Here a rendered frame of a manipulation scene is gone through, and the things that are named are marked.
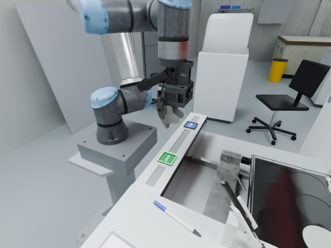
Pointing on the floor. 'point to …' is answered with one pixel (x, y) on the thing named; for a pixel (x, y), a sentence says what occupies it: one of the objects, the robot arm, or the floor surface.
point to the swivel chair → (311, 67)
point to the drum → (277, 69)
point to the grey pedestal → (117, 184)
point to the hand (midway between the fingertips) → (165, 123)
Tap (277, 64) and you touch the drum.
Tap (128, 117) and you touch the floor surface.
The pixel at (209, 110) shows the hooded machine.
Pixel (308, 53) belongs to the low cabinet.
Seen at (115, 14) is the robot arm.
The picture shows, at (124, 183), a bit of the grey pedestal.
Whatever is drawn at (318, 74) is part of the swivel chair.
